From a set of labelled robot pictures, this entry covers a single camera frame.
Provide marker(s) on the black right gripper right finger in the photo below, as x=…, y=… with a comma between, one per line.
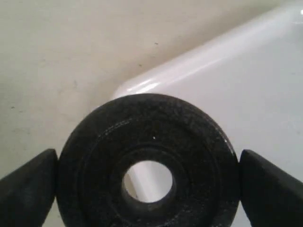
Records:
x=270, y=196

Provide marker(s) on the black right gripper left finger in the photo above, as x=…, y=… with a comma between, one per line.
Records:
x=27, y=194

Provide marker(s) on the white rectangular tray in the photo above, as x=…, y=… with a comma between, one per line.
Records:
x=249, y=80

